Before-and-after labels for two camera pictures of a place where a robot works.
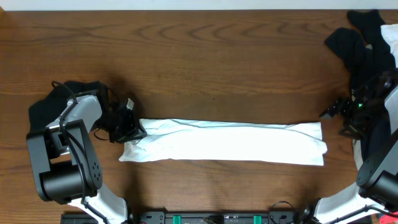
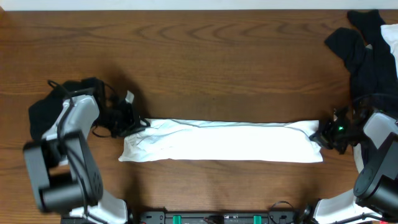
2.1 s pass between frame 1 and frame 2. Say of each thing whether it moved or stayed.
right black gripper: moved
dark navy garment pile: stayed
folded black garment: stayed
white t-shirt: stayed
